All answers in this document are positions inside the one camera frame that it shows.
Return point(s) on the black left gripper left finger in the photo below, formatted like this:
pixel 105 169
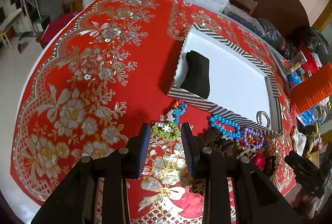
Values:
pixel 74 200

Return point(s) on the black velvet jewelry stand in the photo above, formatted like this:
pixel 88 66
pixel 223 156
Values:
pixel 197 77

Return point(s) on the red round bead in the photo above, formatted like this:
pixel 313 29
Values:
pixel 259 161

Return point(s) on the round dark wooden table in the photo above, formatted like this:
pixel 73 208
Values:
pixel 285 15

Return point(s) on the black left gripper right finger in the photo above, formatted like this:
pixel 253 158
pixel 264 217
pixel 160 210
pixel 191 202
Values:
pixel 256 198

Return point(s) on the red floral gold tablecloth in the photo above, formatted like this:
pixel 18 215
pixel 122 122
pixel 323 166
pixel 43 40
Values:
pixel 108 72

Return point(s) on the red plastic container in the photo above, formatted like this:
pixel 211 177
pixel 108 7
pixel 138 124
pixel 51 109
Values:
pixel 310 64

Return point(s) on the small white side table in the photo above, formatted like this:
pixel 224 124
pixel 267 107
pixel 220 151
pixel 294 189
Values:
pixel 7 24

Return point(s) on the orange ribbed plastic basket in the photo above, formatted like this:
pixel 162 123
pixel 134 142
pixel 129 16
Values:
pixel 312 91

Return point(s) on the silver rhinestone bangle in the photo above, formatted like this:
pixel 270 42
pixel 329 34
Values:
pixel 263 119

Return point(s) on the black plastic bag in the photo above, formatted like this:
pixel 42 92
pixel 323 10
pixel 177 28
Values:
pixel 272 36

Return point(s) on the black white striped tray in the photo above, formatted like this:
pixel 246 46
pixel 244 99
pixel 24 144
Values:
pixel 240 86

